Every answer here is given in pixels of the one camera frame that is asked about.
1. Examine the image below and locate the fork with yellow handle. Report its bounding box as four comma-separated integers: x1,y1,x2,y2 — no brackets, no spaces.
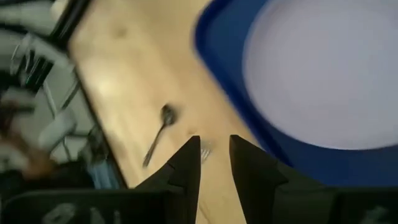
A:
200,141,214,164

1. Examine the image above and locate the pale lilac round plate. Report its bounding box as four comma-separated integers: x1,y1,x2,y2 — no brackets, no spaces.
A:
242,0,398,151

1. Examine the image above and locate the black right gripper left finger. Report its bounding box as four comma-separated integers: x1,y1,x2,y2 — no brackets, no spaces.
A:
135,135,201,224

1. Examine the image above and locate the black aluminium table frame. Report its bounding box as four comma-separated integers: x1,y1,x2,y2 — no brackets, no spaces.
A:
49,0,129,190

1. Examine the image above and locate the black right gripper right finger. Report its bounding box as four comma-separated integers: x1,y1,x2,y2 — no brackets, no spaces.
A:
229,134,289,224

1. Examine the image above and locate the dark metal spoon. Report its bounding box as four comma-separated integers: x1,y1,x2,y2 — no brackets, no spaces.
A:
142,104,177,169

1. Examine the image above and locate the blue plastic tray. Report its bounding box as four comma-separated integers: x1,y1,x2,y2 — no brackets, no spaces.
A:
192,0,398,188

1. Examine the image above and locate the white plastic object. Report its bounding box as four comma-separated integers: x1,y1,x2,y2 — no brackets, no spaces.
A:
37,108,78,151

